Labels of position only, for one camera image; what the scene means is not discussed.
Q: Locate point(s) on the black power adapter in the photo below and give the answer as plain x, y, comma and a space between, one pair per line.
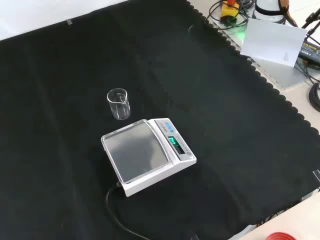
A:
310, 50

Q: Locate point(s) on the red round object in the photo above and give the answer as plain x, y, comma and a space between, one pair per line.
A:
281, 236

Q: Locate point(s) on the black tripod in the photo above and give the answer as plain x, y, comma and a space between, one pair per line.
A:
311, 18

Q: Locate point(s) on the yellow stop button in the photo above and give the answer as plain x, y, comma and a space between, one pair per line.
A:
228, 11

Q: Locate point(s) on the pale board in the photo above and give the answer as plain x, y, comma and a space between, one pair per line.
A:
270, 40

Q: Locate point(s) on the grey tape piece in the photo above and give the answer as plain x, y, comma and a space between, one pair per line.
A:
69, 22

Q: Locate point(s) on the white electronic balance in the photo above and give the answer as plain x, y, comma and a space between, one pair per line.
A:
140, 150

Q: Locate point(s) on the black bench cloth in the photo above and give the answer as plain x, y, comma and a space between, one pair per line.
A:
225, 125

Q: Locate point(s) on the clear glass beaker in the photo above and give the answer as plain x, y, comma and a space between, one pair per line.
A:
120, 110

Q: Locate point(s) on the grey metal base plate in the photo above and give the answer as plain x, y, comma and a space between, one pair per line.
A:
287, 75

